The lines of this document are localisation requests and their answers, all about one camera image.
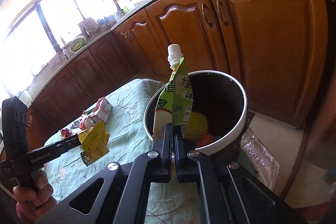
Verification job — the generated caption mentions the red snack bag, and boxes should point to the red snack bag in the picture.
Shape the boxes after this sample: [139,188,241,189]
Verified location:
[195,133,214,148]

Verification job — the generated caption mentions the yellow snack wrapper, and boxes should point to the yellow snack wrapper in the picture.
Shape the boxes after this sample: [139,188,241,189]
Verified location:
[78,122,110,166]

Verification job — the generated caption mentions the red white wrapper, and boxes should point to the red white wrapper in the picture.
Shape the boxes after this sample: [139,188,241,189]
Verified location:
[80,116,98,130]

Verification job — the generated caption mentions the yellow foam fruit net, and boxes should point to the yellow foam fruit net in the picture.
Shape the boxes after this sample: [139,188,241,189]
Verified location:
[185,111,209,140]

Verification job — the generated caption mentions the red white milk carton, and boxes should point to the red white milk carton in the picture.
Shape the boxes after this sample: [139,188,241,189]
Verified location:
[90,97,112,124]

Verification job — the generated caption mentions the green spouted drink pouch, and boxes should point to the green spouted drink pouch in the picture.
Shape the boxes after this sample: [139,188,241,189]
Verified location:
[152,43,194,177]

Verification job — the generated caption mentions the brown wooden kitchen cabinets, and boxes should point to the brown wooden kitchen cabinets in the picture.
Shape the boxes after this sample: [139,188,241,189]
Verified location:
[28,0,328,148]

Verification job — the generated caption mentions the person's left hand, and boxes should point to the person's left hand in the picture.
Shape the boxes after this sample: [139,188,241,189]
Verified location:
[13,170,57,223]

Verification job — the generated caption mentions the light green floral tablecloth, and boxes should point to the light green floral tablecloth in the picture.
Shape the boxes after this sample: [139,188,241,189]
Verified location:
[44,79,200,223]

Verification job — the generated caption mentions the white bin with black liner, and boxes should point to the white bin with black liner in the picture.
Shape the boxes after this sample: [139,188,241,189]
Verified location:
[143,70,248,162]

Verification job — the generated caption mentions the chrome sink faucet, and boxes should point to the chrome sink faucet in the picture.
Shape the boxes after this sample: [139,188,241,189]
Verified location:
[53,43,69,60]

